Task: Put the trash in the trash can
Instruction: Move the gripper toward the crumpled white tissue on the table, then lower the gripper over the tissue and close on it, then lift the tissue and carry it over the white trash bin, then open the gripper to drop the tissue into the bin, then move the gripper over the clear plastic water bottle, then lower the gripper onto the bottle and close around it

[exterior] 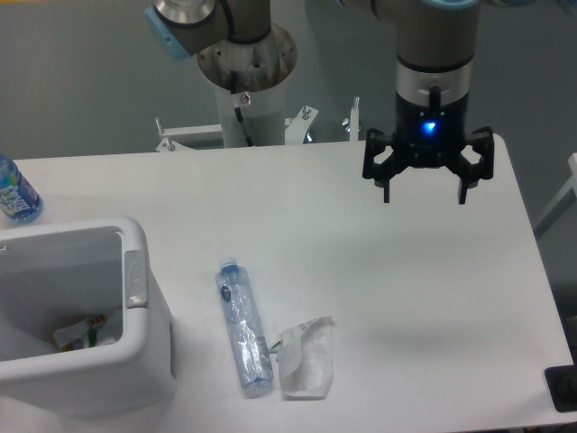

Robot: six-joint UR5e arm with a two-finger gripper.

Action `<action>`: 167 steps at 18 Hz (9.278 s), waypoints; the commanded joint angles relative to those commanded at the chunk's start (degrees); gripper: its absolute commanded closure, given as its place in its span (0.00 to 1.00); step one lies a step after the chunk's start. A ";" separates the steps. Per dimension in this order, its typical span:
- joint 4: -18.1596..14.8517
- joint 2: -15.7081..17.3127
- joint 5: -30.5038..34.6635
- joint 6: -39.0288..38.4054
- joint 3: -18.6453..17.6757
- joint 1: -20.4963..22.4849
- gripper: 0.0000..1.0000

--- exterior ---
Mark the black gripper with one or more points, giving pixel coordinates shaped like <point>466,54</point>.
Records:
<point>427,139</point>

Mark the white plastic wrapper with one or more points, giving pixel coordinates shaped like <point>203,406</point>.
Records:
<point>304,354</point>

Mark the clear plastic bottle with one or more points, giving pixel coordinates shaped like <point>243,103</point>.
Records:
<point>243,323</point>

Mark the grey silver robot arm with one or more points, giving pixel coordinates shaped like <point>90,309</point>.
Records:
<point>435,41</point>

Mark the green white trash in can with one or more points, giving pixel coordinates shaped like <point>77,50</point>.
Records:
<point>92,331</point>

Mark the white trash can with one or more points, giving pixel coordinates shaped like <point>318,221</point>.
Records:
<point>55,275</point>

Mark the black clamp at table edge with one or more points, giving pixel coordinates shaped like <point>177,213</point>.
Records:
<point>561,381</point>

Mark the blue labelled water bottle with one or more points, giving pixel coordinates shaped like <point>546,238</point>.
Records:
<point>19,200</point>

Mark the white frame at right edge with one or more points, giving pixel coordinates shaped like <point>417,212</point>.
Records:
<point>558,204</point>

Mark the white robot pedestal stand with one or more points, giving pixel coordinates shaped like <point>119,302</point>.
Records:
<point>250,81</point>

